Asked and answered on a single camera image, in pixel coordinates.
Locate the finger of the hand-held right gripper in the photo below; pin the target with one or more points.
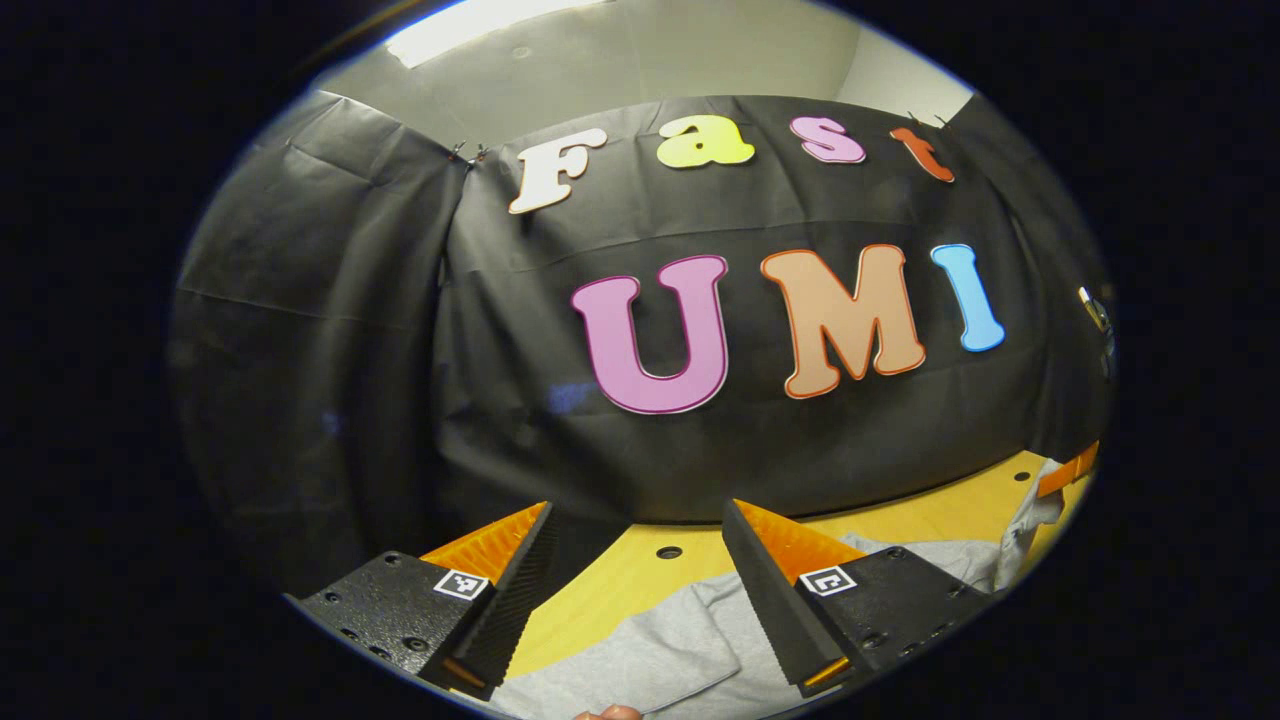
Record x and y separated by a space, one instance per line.
1068 472

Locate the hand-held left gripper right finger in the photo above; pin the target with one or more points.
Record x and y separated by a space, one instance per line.
765 600

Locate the grey sweatshirt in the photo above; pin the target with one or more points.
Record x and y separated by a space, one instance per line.
640 650

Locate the black backdrop cloth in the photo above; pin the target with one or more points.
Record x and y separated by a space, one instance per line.
400 350

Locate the small black cloth clip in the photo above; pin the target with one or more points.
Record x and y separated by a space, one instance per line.
914 118
457 151

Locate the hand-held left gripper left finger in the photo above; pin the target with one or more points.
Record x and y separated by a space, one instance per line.
520 600

